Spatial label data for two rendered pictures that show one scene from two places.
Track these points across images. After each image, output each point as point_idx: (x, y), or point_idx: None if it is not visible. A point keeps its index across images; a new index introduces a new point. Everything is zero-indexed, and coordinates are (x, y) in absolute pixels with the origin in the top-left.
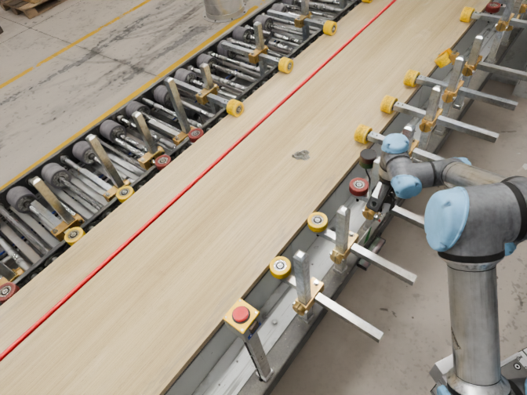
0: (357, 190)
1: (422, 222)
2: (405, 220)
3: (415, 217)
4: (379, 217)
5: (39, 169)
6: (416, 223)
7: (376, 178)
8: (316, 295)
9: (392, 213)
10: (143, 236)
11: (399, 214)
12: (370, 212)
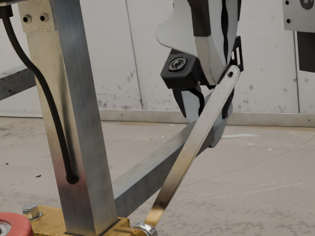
0: (19, 231)
1: (168, 154)
2: (148, 196)
3: (147, 164)
4: (206, 137)
5: None
6: (164, 174)
7: (74, 33)
8: None
9: (120, 216)
10: None
11: (131, 191)
12: (135, 229)
